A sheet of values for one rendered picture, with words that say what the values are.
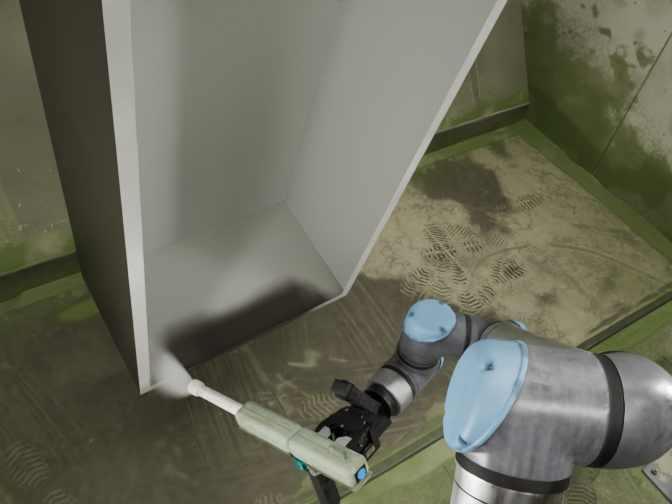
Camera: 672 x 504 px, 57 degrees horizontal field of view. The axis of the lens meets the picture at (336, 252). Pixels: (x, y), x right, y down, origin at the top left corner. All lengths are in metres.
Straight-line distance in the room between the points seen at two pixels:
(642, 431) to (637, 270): 2.14
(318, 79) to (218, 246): 0.55
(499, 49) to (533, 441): 2.58
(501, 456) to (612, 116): 2.42
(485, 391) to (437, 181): 2.21
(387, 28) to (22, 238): 1.43
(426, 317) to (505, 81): 2.06
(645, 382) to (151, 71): 0.94
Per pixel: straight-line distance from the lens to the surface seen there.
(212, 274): 1.68
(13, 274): 2.25
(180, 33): 1.19
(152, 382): 1.47
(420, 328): 1.17
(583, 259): 2.70
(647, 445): 0.69
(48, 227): 2.23
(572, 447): 0.66
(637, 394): 0.67
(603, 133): 3.00
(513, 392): 0.62
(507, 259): 2.55
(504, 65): 3.10
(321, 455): 1.10
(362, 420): 1.19
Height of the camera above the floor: 1.81
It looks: 48 degrees down
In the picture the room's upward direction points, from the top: 10 degrees clockwise
